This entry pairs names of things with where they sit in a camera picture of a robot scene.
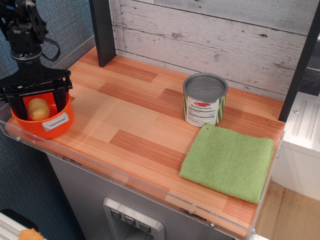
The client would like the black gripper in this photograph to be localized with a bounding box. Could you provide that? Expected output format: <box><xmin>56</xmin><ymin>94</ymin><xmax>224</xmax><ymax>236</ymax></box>
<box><xmin>0</xmin><ymin>59</ymin><xmax>73</xmax><ymax>120</ymax></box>

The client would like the yellow potato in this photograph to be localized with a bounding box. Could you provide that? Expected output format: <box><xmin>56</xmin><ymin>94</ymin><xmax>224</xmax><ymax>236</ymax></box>
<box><xmin>27</xmin><ymin>98</ymin><xmax>51</xmax><ymax>121</ymax></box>

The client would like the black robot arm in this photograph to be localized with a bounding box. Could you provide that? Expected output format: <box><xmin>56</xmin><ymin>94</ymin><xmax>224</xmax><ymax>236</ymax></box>
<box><xmin>0</xmin><ymin>0</ymin><xmax>72</xmax><ymax>120</ymax></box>

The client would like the silver tin can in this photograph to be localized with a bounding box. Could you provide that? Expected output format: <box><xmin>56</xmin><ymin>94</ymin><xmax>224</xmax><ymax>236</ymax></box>
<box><xmin>182</xmin><ymin>73</ymin><xmax>229</xmax><ymax>128</ymax></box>

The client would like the clear acrylic table guard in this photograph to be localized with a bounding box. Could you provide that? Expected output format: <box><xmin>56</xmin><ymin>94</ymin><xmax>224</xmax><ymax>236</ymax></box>
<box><xmin>0</xmin><ymin>118</ymin><xmax>257</xmax><ymax>240</ymax></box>

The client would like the silver toy fridge cabinet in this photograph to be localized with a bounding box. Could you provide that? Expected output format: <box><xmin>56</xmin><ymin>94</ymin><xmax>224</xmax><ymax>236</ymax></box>
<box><xmin>48</xmin><ymin>155</ymin><xmax>231</xmax><ymax>240</ymax></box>

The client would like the orange object bottom left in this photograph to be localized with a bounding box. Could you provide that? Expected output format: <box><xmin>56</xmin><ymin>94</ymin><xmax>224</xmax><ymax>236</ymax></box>
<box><xmin>18</xmin><ymin>228</ymin><xmax>45</xmax><ymax>240</ymax></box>

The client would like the green folded cloth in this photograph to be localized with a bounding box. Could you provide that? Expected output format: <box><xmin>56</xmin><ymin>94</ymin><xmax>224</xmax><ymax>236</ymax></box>
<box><xmin>179</xmin><ymin>123</ymin><xmax>275</xmax><ymax>204</ymax></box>

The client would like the white toy appliance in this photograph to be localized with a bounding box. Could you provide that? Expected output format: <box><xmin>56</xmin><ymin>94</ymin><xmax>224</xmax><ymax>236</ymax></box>
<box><xmin>271</xmin><ymin>92</ymin><xmax>320</xmax><ymax>200</ymax></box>

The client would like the orange bowl with grey handles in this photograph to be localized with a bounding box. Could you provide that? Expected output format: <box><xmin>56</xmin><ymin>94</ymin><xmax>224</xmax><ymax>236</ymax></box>
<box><xmin>10</xmin><ymin>92</ymin><xmax>74</xmax><ymax>139</ymax></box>

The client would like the black cable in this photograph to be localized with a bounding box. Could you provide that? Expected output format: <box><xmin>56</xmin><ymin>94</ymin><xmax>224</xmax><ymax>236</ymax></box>
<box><xmin>41</xmin><ymin>36</ymin><xmax>61</xmax><ymax>62</ymax></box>

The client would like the dark vertical post left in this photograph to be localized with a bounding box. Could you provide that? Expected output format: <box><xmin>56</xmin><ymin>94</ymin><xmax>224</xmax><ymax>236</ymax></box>
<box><xmin>89</xmin><ymin>0</ymin><xmax>117</xmax><ymax>67</ymax></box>

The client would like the dark vertical post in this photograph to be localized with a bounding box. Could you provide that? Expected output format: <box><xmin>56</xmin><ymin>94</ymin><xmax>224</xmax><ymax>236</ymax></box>
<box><xmin>278</xmin><ymin>1</ymin><xmax>320</xmax><ymax>122</ymax></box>
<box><xmin>89</xmin><ymin>0</ymin><xmax>117</xmax><ymax>67</ymax></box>

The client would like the dark vertical post right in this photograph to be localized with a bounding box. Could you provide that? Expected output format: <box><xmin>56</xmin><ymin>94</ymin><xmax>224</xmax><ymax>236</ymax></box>
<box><xmin>278</xmin><ymin>1</ymin><xmax>320</xmax><ymax>122</ymax></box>

